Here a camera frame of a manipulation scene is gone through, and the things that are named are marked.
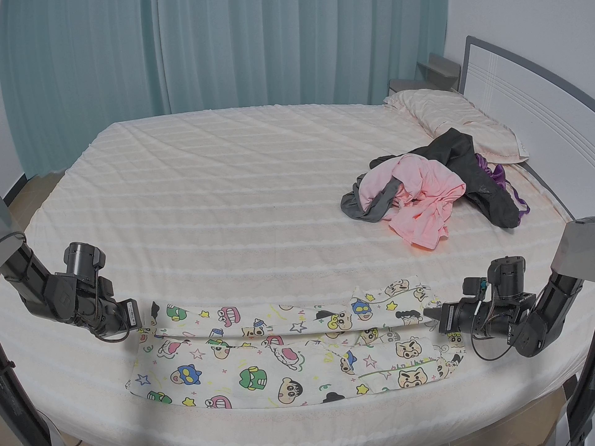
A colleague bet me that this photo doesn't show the cream pillow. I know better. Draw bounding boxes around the cream pillow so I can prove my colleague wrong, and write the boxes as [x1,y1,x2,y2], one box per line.
[383,89,531,164]

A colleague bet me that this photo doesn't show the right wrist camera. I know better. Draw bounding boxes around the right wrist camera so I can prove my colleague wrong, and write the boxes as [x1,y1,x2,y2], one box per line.
[461,276,489,302]

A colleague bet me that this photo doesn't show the dark grey garment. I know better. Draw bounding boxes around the dark grey garment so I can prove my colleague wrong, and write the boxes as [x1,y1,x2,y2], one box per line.
[369,127,520,229]

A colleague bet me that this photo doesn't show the purple garment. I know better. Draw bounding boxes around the purple garment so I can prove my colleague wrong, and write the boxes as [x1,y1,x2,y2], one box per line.
[476,152,531,217]

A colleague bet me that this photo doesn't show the bed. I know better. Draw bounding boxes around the bed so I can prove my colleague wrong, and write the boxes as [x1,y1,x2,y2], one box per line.
[0,35,595,435]

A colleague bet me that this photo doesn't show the pink and grey garment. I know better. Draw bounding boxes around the pink and grey garment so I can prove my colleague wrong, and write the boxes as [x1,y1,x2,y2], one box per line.
[341,153,467,251]

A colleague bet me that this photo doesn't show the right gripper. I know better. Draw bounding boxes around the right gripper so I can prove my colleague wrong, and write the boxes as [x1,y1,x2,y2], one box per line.
[437,298,489,335]

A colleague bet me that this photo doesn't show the blue-green curtain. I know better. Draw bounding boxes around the blue-green curtain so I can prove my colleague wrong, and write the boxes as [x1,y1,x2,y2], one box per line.
[0,0,451,180]

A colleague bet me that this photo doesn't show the white printed pyjama top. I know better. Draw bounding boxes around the white printed pyjama top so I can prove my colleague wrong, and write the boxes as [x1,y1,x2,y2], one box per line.
[125,274,468,410]

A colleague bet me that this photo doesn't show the grey bedside table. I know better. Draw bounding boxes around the grey bedside table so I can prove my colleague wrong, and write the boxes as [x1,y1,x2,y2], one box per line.
[388,53,462,94]

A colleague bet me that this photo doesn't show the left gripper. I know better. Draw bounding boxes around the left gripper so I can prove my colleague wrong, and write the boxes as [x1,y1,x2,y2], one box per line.
[100,295,145,338]

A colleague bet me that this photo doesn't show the black cable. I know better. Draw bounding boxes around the black cable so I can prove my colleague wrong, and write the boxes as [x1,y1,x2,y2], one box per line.
[467,333,517,362]
[90,330,133,344]

